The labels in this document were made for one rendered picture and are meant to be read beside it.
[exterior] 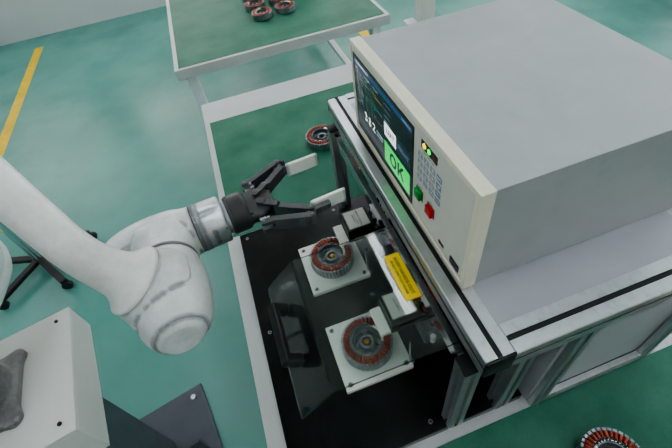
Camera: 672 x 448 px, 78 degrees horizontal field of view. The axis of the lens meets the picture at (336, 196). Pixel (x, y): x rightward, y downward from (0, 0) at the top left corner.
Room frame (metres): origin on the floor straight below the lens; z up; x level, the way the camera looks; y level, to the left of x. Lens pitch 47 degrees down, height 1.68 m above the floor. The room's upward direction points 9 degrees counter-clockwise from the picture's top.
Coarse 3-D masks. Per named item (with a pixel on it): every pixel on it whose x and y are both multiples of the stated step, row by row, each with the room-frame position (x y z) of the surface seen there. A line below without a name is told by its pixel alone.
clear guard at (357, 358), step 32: (320, 256) 0.44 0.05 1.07; (352, 256) 0.43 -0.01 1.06; (288, 288) 0.39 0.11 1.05; (320, 288) 0.37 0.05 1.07; (352, 288) 0.36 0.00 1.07; (384, 288) 0.35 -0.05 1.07; (288, 320) 0.34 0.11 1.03; (320, 320) 0.31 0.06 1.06; (352, 320) 0.31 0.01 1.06; (384, 320) 0.30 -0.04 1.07; (416, 320) 0.29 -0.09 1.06; (448, 320) 0.28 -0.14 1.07; (320, 352) 0.26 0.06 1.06; (352, 352) 0.25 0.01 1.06; (384, 352) 0.25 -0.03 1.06; (416, 352) 0.24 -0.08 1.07; (320, 384) 0.22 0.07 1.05; (352, 384) 0.21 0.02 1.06
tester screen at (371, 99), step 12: (360, 72) 0.68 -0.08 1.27; (360, 84) 0.69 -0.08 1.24; (372, 84) 0.62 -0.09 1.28; (360, 96) 0.69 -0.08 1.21; (372, 96) 0.63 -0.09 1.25; (384, 96) 0.57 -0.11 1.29; (360, 108) 0.70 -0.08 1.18; (372, 108) 0.63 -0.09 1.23; (384, 108) 0.57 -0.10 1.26; (372, 120) 0.63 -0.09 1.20; (384, 120) 0.58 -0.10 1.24; (396, 120) 0.53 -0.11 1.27; (372, 132) 0.64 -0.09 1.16; (396, 132) 0.53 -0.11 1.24; (408, 132) 0.48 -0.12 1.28; (384, 144) 0.58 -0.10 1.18; (408, 144) 0.48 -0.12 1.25; (384, 156) 0.58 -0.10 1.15; (408, 168) 0.48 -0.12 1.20
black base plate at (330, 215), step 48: (240, 240) 0.75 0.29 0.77; (288, 240) 0.72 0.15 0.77; (288, 384) 0.33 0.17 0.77; (384, 384) 0.30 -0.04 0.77; (432, 384) 0.28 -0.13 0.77; (480, 384) 0.27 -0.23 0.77; (288, 432) 0.24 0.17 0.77; (336, 432) 0.23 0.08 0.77; (384, 432) 0.21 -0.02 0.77; (432, 432) 0.20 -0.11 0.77
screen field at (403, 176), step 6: (390, 150) 0.55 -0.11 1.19; (390, 156) 0.55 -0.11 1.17; (396, 156) 0.53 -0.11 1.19; (390, 162) 0.55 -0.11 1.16; (396, 162) 0.53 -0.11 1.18; (396, 168) 0.53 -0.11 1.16; (402, 168) 0.50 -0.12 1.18; (396, 174) 0.53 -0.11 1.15; (402, 174) 0.50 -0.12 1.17; (408, 174) 0.48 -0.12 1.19; (402, 180) 0.50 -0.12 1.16; (408, 180) 0.48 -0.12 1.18; (408, 186) 0.48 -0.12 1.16; (408, 192) 0.48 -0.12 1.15
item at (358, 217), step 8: (360, 208) 0.66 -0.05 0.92; (344, 216) 0.64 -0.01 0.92; (352, 216) 0.64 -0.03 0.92; (360, 216) 0.64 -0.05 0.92; (368, 216) 0.63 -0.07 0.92; (344, 224) 0.62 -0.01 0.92; (352, 224) 0.62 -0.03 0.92; (360, 224) 0.61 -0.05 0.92; (368, 224) 0.61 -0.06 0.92; (376, 224) 0.62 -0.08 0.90; (392, 224) 0.61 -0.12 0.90; (336, 232) 0.63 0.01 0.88; (344, 232) 0.63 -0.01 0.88; (352, 232) 0.60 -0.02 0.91; (360, 232) 0.60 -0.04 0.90; (368, 232) 0.60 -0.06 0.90; (344, 240) 0.60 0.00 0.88
